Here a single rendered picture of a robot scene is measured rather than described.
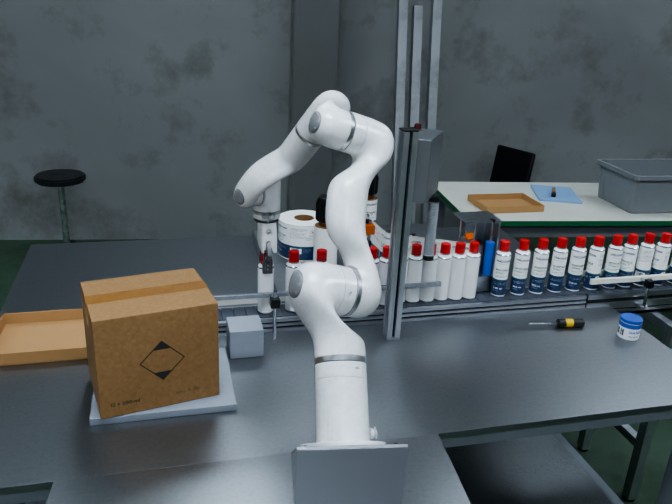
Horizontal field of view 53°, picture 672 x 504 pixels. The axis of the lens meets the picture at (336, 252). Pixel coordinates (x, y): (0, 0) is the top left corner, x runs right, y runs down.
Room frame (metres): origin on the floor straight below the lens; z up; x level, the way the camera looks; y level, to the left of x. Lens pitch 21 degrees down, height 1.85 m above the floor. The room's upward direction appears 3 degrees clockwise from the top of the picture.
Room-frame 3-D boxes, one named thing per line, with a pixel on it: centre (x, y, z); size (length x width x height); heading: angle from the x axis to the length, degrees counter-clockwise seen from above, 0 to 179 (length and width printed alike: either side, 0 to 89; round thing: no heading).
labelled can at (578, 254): (2.24, -0.87, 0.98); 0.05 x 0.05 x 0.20
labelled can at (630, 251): (2.30, -1.08, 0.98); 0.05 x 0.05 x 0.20
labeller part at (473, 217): (2.24, -0.49, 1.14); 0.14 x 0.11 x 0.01; 106
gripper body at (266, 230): (1.94, 0.22, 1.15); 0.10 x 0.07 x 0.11; 16
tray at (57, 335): (1.77, 0.85, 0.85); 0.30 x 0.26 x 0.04; 106
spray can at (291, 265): (1.96, 0.13, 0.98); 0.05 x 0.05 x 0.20
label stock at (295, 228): (2.48, 0.13, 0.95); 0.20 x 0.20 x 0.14
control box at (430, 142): (1.98, -0.24, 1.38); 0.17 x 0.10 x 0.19; 161
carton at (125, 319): (1.54, 0.47, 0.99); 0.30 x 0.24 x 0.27; 117
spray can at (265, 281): (1.94, 0.22, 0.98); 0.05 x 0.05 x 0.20
